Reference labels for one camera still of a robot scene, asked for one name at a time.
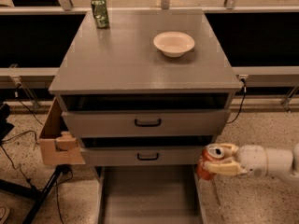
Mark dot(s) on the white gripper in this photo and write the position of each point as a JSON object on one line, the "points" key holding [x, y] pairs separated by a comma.
{"points": [[252, 160]]}

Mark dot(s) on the red coke can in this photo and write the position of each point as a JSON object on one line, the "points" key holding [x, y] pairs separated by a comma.
{"points": [[212, 152]]}

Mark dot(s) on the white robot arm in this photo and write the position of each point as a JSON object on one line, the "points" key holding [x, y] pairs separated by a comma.
{"points": [[281, 164]]}

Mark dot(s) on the grey top drawer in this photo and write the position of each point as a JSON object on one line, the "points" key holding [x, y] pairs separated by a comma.
{"points": [[133, 124]]}

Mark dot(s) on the grey open bottom drawer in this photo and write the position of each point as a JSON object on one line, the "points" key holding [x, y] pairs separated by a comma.
{"points": [[149, 195]]}

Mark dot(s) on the grey drawer cabinet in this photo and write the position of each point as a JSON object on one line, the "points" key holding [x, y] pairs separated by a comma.
{"points": [[118, 69]]}

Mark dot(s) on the grey middle drawer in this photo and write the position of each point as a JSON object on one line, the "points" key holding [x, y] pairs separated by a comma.
{"points": [[136, 156]]}

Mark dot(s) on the green soda can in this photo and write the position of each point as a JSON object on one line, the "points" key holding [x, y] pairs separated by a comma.
{"points": [[100, 14]]}

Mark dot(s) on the white bowl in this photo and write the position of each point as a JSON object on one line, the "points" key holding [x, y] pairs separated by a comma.
{"points": [[173, 44]]}

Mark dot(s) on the cardboard box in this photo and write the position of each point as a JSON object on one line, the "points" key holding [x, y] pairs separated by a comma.
{"points": [[57, 145]]}

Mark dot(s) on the black tripod stand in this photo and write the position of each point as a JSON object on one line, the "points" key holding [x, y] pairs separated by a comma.
{"points": [[38, 196]]}

